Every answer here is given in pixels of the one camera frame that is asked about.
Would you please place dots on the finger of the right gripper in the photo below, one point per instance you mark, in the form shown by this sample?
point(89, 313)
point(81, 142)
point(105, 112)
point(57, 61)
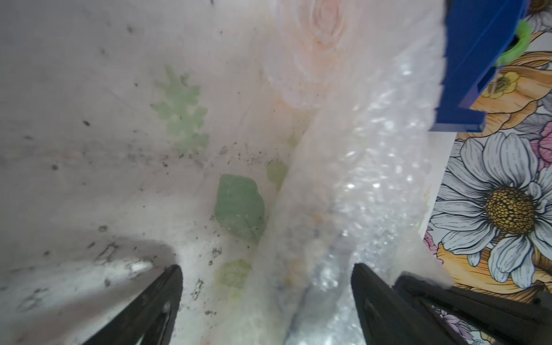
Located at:
point(508, 321)

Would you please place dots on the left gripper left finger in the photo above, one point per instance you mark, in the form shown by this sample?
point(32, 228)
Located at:
point(150, 317)

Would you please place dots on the blue yellow patterned bowl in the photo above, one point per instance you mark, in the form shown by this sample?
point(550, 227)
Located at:
point(321, 274)

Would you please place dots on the clear bubble wrap sheet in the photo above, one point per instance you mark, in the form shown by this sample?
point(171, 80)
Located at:
point(372, 72)

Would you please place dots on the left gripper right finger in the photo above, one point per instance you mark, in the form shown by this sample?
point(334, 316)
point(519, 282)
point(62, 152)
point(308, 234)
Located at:
point(386, 318)

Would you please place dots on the blue tape dispenser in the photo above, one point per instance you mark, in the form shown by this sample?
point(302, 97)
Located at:
point(482, 37)

